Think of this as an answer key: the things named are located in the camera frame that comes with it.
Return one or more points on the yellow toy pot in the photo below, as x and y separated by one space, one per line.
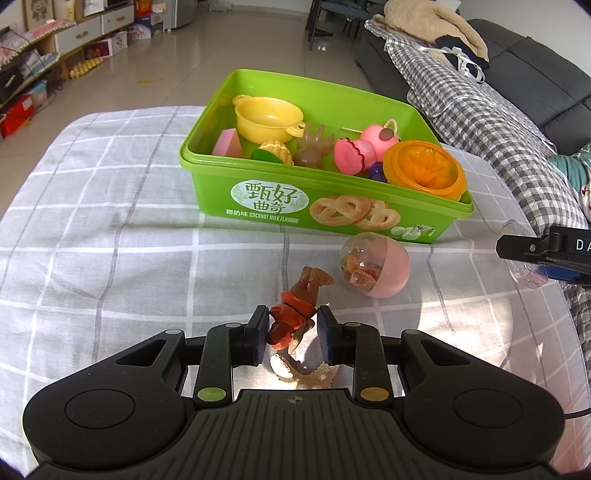
261 119

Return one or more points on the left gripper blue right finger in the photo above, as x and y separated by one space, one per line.
335 341

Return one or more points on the toy corn cob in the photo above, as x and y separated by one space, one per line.
273 151

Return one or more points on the silver refrigerator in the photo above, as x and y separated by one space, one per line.
178 13

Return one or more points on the pink pig toy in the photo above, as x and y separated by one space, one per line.
355 156

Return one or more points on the green plastic cookie box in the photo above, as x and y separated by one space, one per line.
319 199

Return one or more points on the brown rubber hand toy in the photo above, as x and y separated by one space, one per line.
313 146

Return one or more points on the beige rubber hand toy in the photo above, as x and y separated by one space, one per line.
295 373

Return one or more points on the pink card box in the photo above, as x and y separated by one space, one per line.
228 144

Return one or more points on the clear contact lens case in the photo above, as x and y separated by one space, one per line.
532 276

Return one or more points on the red storage box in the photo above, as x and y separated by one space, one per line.
18 112

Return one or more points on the orange brown dinosaur figure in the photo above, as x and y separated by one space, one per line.
292 317

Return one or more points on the grey plaid blanket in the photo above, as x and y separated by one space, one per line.
472 116

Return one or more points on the grey checked tablecloth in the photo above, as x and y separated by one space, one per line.
104 246

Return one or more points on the orange toy lid dish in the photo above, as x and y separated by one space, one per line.
425 167

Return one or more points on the purple toy grapes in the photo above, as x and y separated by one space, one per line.
376 172

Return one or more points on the pink capsule ball toy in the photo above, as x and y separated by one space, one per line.
375 265

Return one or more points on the framed cartoon picture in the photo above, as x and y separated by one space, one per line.
38 12

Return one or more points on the wooden tv cabinet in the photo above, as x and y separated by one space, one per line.
27 55

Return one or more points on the grey chair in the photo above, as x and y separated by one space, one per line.
354 13

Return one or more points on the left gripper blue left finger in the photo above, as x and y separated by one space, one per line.
254 339

